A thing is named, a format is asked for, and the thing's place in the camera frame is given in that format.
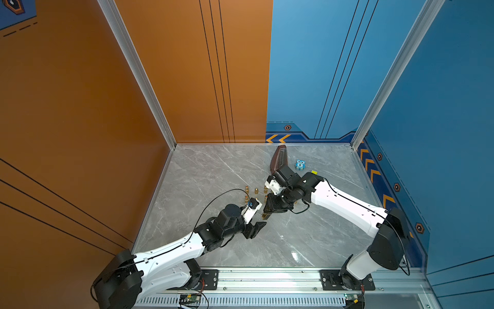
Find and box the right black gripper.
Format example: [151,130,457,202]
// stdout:
[260,186,295,212]

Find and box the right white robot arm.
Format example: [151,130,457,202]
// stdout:
[262,167,410,290]

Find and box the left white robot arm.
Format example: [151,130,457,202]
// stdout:
[90,198,266,308]

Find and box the dark red metronome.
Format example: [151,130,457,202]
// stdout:
[270,144,288,174]

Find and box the blue owl toy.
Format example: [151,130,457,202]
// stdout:
[295,160,306,171]

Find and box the left green circuit board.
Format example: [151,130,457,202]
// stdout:
[178,294,202,307]

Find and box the green circuit board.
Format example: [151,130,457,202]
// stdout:
[343,294,365,309]
[178,294,202,307]

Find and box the right green circuit board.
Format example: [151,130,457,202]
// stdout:
[343,294,365,309]

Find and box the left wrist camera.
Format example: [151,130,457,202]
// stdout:
[241,198,262,224]

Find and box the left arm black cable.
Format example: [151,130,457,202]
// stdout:
[190,188,252,244]

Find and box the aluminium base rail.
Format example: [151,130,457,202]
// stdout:
[135,267,440,308]

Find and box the left black mount plate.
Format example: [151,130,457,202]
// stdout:
[200,269,219,291]

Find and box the black mount plate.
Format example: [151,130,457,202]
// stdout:
[200,269,219,291]
[319,269,376,292]

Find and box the right black mount plate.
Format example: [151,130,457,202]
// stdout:
[319,269,376,292]

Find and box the right aluminium corner post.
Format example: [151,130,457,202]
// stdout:
[350,0,445,151]

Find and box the aluminium corner post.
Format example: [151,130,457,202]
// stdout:
[97,0,177,151]
[350,0,445,151]

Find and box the left aluminium corner post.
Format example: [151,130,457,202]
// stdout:
[97,0,177,151]

